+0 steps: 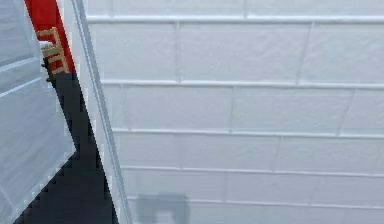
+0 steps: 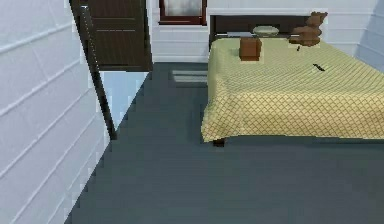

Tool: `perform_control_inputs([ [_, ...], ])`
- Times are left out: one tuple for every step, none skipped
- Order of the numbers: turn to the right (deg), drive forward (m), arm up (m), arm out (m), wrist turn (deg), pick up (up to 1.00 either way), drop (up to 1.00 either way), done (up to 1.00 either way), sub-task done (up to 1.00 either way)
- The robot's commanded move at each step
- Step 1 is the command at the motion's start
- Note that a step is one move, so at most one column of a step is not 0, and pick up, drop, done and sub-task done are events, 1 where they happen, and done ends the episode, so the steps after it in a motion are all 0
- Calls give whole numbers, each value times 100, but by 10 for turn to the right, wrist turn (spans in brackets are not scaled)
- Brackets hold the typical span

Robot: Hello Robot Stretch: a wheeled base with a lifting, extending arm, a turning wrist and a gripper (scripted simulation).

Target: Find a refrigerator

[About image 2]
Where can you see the small black flat object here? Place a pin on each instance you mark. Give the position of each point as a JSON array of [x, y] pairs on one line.
[[319, 67]]

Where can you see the yellow checked bed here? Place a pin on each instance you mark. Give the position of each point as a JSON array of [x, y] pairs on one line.
[[286, 96]]

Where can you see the grey flat laptop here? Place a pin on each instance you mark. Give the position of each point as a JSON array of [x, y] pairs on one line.
[[240, 34]]

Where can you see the dark brown room door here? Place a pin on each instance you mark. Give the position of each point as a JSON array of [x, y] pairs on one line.
[[116, 36]]

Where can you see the brown box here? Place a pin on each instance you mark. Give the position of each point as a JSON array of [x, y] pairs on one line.
[[250, 49]]

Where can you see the pale green pillow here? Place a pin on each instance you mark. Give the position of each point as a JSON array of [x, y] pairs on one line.
[[265, 31]]

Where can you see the brown teddy bear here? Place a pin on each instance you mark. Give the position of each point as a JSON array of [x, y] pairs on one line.
[[308, 31]]

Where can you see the red framed window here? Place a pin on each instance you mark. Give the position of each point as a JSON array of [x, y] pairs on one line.
[[183, 11]]

